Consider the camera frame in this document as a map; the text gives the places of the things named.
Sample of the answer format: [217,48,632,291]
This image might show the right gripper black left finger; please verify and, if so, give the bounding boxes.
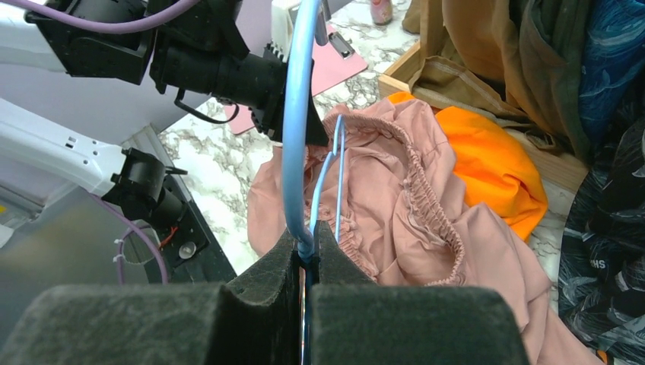
[1,233,300,364]

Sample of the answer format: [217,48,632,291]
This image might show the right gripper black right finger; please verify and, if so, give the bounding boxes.
[308,221,529,364]

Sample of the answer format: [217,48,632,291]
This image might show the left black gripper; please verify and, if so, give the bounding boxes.
[151,41,329,147]

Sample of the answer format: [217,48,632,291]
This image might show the pink shorts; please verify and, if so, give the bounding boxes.
[246,98,605,365]

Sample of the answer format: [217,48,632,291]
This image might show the blue wire hanger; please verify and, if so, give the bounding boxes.
[281,1,330,364]

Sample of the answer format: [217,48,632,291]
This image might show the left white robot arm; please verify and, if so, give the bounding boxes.
[1,1,329,228]

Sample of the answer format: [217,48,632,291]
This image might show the brown hanging shorts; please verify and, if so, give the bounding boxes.
[406,1,560,135]

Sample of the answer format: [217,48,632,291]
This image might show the orange shorts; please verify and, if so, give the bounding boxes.
[388,91,549,243]

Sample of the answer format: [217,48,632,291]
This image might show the dark leaf print shorts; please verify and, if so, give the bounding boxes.
[558,120,644,364]

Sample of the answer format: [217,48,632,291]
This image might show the dark green hanging shorts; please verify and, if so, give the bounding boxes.
[510,1,594,163]

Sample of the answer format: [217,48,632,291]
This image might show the blue patterned hanging shorts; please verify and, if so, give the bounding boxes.
[578,1,644,145]

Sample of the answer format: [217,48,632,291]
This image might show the pink clipboard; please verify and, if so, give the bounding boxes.
[224,25,370,136]

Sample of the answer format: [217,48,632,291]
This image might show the pink bottle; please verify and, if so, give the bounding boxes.
[370,0,392,26]

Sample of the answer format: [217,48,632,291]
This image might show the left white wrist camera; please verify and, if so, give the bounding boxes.
[262,0,300,62]

